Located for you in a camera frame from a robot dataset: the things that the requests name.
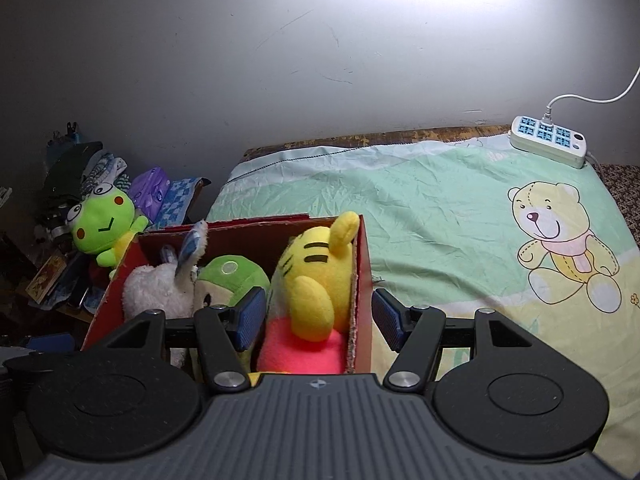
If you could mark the white power strip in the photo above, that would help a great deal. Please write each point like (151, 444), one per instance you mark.
(530, 147)

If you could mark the purple package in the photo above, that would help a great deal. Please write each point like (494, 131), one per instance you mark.
(150, 190)

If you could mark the orange book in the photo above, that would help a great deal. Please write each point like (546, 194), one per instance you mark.
(45, 275)

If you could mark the green frog plush toy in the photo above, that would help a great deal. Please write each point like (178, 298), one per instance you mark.
(102, 225)

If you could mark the blue pen holder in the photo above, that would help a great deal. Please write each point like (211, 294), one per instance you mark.
(67, 136)

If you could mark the blue checked cloth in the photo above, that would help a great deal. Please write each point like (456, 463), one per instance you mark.
(177, 202)

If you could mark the white blue patterned cloth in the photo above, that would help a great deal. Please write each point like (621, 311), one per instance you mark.
(105, 170)

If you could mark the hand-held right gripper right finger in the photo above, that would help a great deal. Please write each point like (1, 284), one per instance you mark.
(390, 319)

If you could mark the yellow tiger plush toy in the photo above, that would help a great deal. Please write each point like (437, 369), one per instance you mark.
(315, 280)

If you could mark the red cardboard box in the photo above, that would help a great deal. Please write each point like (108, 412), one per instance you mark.
(364, 310)

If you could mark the white plush toy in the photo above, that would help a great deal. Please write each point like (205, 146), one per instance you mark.
(150, 290)

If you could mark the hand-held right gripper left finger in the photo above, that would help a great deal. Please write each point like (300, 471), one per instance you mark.
(250, 319)

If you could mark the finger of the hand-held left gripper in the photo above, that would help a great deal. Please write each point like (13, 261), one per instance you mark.
(50, 344)

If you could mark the green bear print blanket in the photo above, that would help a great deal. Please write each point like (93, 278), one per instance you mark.
(400, 200)

